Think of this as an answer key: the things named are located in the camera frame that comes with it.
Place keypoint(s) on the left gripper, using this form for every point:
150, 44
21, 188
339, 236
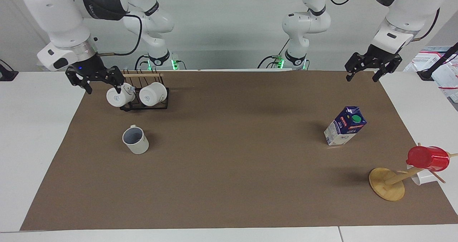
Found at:
384, 59

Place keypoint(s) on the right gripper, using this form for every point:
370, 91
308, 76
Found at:
89, 68

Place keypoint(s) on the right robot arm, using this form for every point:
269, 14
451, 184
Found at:
61, 16

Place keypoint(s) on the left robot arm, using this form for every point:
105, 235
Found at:
404, 9

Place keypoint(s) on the white cup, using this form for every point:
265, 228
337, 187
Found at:
424, 177
116, 98
152, 94

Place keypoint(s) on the blue and white milk carton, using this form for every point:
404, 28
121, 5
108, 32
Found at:
343, 127

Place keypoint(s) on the grey cup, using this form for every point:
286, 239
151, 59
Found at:
137, 144

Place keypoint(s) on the red cup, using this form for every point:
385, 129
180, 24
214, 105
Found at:
429, 159

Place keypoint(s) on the black stand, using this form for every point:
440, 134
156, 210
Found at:
7, 74
438, 64

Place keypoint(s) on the white crate with red print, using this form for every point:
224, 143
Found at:
447, 79

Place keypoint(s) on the wooden mug tree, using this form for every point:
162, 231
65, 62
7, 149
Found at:
384, 184

